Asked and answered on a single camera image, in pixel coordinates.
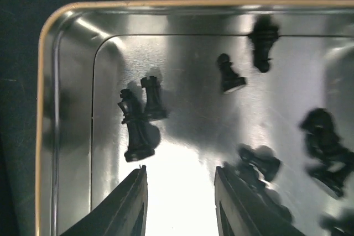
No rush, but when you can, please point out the yellow tin tray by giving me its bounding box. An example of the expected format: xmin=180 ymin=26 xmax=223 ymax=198
xmin=35 ymin=0 xmax=353 ymax=235

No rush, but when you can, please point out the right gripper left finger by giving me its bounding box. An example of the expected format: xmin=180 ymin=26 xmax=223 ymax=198
xmin=62 ymin=165 xmax=148 ymax=235

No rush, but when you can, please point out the pile of black chess pieces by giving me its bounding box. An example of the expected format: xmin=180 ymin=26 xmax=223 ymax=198
xmin=117 ymin=16 xmax=354 ymax=236

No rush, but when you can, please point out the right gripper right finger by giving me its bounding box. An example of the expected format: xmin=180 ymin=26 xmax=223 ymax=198
xmin=214 ymin=166 xmax=303 ymax=235

